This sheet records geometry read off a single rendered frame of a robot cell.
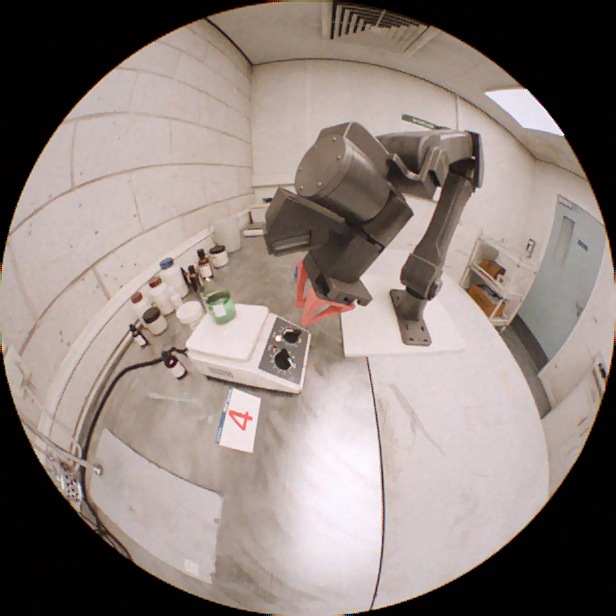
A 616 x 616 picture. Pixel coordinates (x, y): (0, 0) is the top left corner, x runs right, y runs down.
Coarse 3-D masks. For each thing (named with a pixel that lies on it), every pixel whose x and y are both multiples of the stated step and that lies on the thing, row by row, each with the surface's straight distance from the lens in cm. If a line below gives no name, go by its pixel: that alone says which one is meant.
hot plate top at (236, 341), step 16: (240, 304) 36; (208, 320) 35; (240, 320) 32; (256, 320) 31; (192, 336) 33; (208, 336) 32; (224, 336) 30; (240, 336) 29; (256, 336) 29; (208, 352) 29; (224, 352) 28; (240, 352) 27
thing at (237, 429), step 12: (240, 396) 31; (228, 408) 29; (240, 408) 30; (252, 408) 31; (228, 420) 29; (240, 420) 30; (252, 420) 31; (228, 432) 29; (240, 432) 30; (228, 444) 29; (240, 444) 29
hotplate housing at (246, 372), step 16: (272, 320) 33; (192, 352) 33; (256, 352) 29; (208, 368) 33; (224, 368) 30; (240, 368) 28; (256, 368) 27; (304, 368) 32; (256, 384) 31; (272, 384) 30; (288, 384) 29
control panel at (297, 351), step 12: (276, 324) 33; (288, 324) 34; (276, 336) 31; (300, 336) 34; (288, 348) 31; (300, 348) 33; (264, 360) 28; (300, 360) 31; (276, 372) 28; (288, 372) 29; (300, 372) 30
